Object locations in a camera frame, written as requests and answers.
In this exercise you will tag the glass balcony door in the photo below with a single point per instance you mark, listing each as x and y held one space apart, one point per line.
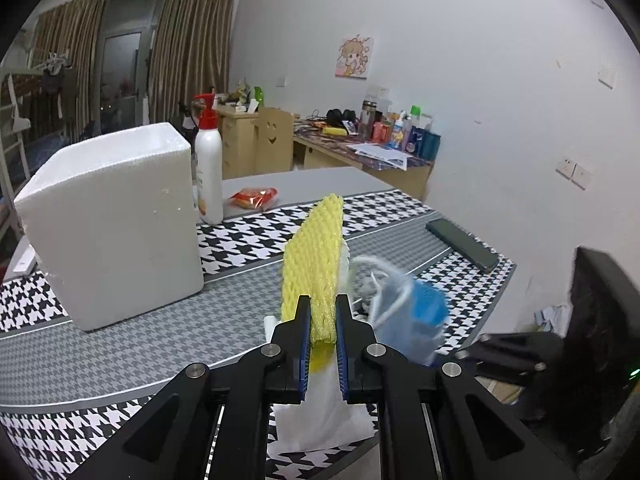
125 60

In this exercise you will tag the green plastic item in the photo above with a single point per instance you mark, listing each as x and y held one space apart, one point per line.
258 94

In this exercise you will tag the houndstooth table mat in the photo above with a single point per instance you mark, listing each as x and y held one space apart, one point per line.
150 350

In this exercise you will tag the red snack packet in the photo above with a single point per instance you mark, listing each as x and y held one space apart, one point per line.
255 198

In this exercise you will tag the brown curtain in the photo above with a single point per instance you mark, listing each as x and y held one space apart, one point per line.
70 70
192 55

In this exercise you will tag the white paper bag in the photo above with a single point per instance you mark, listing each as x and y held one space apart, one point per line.
320 420

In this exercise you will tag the white double wall socket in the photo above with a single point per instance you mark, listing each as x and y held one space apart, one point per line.
574 172

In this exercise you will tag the white foam box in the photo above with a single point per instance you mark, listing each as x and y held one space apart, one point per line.
110 220

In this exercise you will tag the dark hanging clothes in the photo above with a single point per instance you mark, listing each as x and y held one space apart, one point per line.
56 75

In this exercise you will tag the white bunk ladder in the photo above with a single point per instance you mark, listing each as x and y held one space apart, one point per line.
15 125

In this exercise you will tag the black smartphone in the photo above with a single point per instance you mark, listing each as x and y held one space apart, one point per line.
462 245

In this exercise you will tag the yellow tube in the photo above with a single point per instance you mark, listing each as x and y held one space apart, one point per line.
334 130

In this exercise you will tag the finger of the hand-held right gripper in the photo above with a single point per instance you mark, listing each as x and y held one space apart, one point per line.
515 357

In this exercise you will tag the wooden chair with smiley cutout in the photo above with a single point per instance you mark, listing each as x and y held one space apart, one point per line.
272 140

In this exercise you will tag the light wooden desk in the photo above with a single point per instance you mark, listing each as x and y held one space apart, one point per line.
370 170
240 140

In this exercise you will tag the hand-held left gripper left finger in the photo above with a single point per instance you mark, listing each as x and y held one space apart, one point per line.
303 355

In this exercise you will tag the yellow foam net sleeve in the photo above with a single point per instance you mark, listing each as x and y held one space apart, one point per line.
315 260

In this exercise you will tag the white pump bottle red top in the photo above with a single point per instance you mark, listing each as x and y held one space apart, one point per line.
209 170

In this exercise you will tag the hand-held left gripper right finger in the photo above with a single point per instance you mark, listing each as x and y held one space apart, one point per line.
341 355

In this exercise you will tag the cartoon wall poster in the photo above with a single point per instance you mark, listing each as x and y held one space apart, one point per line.
354 57

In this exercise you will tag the white remote control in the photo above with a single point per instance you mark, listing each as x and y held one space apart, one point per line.
22 262

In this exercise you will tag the cluster of toiletry bottles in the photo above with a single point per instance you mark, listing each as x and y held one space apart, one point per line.
405 132

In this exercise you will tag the white paper sheets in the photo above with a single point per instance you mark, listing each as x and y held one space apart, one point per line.
380 152

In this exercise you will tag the black headphones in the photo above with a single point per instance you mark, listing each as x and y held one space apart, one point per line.
340 117

